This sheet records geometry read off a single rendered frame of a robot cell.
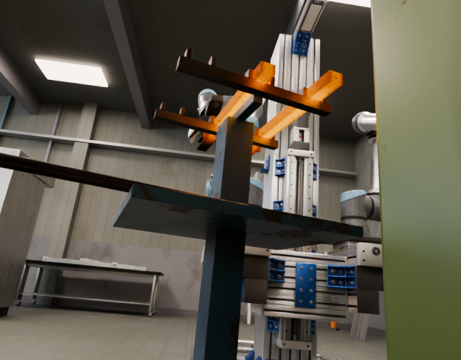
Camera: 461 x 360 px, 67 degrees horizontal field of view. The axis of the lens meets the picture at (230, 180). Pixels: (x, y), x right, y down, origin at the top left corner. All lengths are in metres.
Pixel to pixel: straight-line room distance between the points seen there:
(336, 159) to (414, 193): 8.56
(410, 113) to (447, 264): 0.16
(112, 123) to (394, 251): 8.48
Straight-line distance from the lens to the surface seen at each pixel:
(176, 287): 7.66
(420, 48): 0.44
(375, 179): 1.83
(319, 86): 0.70
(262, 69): 0.66
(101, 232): 7.99
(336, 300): 1.59
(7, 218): 4.95
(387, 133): 0.43
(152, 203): 0.51
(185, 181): 8.02
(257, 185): 1.58
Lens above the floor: 0.54
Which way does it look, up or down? 18 degrees up
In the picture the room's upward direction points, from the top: 5 degrees clockwise
